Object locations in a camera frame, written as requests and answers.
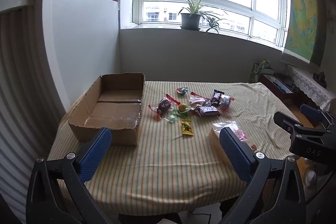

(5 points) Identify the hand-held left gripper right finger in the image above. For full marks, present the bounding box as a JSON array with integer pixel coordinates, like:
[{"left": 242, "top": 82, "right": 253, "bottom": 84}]
[{"left": 219, "top": 127, "right": 306, "bottom": 224}]

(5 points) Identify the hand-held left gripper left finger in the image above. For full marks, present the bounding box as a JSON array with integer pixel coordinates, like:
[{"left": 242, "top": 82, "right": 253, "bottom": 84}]
[{"left": 26, "top": 127, "right": 112, "bottom": 224}]

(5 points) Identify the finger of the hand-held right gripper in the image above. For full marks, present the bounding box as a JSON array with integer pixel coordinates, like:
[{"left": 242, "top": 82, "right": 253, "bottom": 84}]
[
  {"left": 273, "top": 112, "right": 334, "bottom": 136},
  {"left": 300, "top": 104, "right": 336, "bottom": 130}
]

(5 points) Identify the clear pink white packet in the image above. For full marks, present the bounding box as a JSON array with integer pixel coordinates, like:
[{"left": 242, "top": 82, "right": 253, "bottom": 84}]
[{"left": 209, "top": 121, "right": 259, "bottom": 161}]

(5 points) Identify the dark chocolate bar wrapper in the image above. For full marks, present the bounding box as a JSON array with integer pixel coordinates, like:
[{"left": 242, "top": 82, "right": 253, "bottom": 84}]
[{"left": 196, "top": 106, "right": 221, "bottom": 117}]

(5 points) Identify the cardboard box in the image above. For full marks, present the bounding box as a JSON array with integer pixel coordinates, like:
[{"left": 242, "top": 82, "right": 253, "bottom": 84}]
[{"left": 68, "top": 72, "right": 146, "bottom": 146}]

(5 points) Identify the yellow snack packet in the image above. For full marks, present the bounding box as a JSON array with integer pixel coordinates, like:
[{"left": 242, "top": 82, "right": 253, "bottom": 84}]
[{"left": 180, "top": 120, "right": 194, "bottom": 137}]

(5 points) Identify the white lace cloth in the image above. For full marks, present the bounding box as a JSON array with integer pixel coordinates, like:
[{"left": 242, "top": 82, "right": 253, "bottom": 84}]
[{"left": 287, "top": 65, "right": 333, "bottom": 110}]

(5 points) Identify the dark figurine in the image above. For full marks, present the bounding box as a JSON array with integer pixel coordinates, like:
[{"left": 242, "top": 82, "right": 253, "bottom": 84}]
[{"left": 313, "top": 71, "right": 327, "bottom": 88}]

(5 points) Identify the dark wooden cabinet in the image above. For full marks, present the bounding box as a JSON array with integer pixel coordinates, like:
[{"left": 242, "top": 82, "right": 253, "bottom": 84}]
[{"left": 259, "top": 74, "right": 295, "bottom": 95}]

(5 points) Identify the grey silver snack packet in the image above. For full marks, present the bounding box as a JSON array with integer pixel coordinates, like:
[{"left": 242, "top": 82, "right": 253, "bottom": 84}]
[{"left": 220, "top": 94, "right": 234, "bottom": 109}]

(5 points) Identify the large red white packet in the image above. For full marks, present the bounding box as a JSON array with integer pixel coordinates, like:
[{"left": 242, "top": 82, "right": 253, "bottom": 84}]
[{"left": 189, "top": 92, "right": 208, "bottom": 106}]

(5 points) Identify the striped tablecloth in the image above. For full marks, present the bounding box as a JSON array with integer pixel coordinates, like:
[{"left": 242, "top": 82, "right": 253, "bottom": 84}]
[{"left": 47, "top": 81, "right": 300, "bottom": 216}]

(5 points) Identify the red clear packet dark snack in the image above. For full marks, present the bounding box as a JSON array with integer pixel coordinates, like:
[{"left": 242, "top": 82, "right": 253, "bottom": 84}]
[{"left": 148, "top": 93, "right": 181, "bottom": 120}]

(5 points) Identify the white cabinet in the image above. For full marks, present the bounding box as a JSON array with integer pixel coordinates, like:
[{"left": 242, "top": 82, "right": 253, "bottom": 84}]
[{"left": 43, "top": 0, "right": 121, "bottom": 115}]

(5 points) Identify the potted spider plant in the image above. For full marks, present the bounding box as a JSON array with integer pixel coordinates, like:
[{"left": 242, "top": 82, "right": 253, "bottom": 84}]
[{"left": 178, "top": 0, "right": 228, "bottom": 33}]

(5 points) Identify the wall map poster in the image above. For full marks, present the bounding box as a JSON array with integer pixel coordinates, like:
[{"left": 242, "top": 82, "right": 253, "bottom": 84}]
[{"left": 283, "top": 0, "right": 325, "bottom": 67}]

